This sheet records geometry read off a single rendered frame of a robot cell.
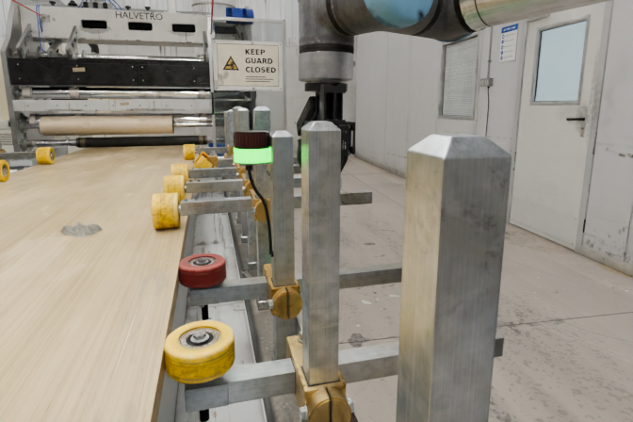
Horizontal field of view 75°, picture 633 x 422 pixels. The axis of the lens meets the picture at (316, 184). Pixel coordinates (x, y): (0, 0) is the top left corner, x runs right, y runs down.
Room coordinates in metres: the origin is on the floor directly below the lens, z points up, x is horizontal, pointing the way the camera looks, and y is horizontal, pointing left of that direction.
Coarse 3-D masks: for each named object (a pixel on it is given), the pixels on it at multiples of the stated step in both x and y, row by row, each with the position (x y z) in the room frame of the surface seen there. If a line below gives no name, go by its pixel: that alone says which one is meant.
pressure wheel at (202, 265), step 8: (192, 256) 0.71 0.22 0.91; (200, 256) 0.71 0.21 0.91; (208, 256) 0.71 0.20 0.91; (216, 256) 0.71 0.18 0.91; (184, 264) 0.67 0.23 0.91; (192, 264) 0.68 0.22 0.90; (200, 264) 0.67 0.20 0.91; (208, 264) 0.68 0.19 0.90; (216, 264) 0.67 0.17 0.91; (224, 264) 0.68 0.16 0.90; (184, 272) 0.65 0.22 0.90; (192, 272) 0.65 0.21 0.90; (200, 272) 0.65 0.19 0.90; (208, 272) 0.65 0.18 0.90; (216, 272) 0.66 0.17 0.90; (224, 272) 0.68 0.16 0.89; (184, 280) 0.65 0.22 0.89; (192, 280) 0.65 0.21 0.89; (200, 280) 0.65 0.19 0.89; (208, 280) 0.65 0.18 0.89; (216, 280) 0.66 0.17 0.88
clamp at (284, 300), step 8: (264, 272) 0.74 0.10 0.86; (272, 280) 0.68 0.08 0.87; (296, 280) 0.69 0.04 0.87; (272, 288) 0.65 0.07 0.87; (280, 288) 0.65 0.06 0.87; (288, 288) 0.65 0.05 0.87; (296, 288) 0.66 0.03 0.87; (272, 296) 0.65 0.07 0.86; (280, 296) 0.63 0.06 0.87; (288, 296) 0.64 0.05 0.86; (296, 296) 0.64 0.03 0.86; (272, 304) 0.64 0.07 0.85; (280, 304) 0.63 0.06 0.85; (288, 304) 0.64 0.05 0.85; (296, 304) 0.64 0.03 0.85; (272, 312) 0.65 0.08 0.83; (280, 312) 0.63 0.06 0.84; (288, 312) 0.64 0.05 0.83; (296, 312) 0.64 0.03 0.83
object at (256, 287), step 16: (352, 272) 0.74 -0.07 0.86; (368, 272) 0.75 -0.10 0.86; (384, 272) 0.76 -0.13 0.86; (400, 272) 0.77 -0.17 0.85; (192, 288) 0.67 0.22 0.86; (208, 288) 0.67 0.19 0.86; (224, 288) 0.68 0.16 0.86; (240, 288) 0.69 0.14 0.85; (256, 288) 0.69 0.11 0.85; (192, 304) 0.66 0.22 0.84
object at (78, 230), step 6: (78, 222) 0.88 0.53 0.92; (66, 228) 0.87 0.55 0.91; (72, 228) 0.87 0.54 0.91; (78, 228) 0.87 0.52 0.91; (84, 228) 0.85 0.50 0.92; (90, 228) 0.88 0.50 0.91; (96, 228) 0.88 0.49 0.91; (66, 234) 0.85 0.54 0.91; (72, 234) 0.85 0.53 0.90; (78, 234) 0.84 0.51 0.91; (84, 234) 0.84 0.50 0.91; (90, 234) 0.85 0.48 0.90
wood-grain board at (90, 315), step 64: (0, 192) 1.29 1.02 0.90; (64, 192) 1.29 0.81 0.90; (128, 192) 1.29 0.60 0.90; (0, 256) 0.72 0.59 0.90; (64, 256) 0.72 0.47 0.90; (128, 256) 0.72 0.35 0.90; (0, 320) 0.49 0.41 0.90; (64, 320) 0.49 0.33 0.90; (128, 320) 0.49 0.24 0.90; (0, 384) 0.37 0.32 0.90; (64, 384) 0.37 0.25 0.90; (128, 384) 0.37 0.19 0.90
